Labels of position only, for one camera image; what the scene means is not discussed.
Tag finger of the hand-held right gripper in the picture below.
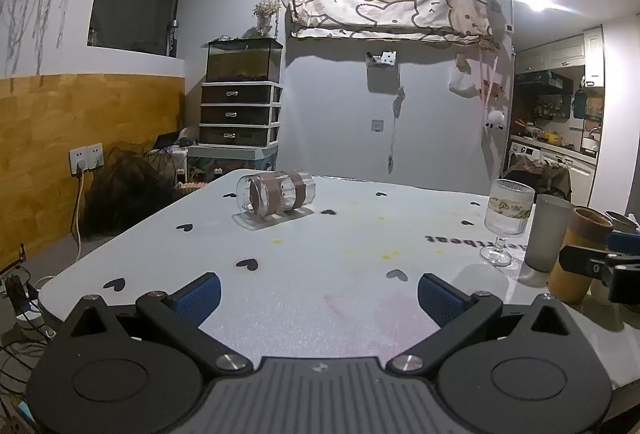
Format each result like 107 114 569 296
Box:
558 230 640 306

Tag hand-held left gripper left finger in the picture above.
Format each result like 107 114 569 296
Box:
64 272 253 372

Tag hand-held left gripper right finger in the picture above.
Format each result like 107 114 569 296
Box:
386 272 574 372

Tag clear glass cup brown bands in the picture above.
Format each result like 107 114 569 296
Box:
232 169 317 231

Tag tan brown-rimmed cup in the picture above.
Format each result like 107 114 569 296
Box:
546 207 614 305

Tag frosted grey tumbler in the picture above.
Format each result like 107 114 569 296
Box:
519 193 576 286

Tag ribbed stemmed glass goblet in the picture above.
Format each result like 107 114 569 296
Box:
480 179 534 268

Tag chair draped with brown clothing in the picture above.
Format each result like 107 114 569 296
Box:
501 158 572 204

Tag white heart-print table cover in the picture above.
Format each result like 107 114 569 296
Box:
39 169 640 395

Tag white washing machine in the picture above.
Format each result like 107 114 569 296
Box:
507 138 545 181

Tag black mesh net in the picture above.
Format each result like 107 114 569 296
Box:
81 145 175 241

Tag black laptop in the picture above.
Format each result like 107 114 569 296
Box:
151 131 182 151

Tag white plastic drawer unit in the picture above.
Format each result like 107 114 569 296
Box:
198 81 284 148

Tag glass fish tank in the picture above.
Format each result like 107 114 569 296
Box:
201 38 285 84

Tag vase of dried flowers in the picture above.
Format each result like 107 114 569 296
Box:
253 0 282 38

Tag white power cable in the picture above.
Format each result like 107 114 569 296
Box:
73 172 85 262

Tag tangle of black cables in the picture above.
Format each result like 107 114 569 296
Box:
0 243 57 420

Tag white wall power outlet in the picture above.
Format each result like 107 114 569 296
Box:
68 142 105 176

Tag grey hanging strap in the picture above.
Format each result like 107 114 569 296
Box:
387 86 406 175

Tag white kitchen wall cabinets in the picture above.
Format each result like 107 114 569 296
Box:
514 27 607 88

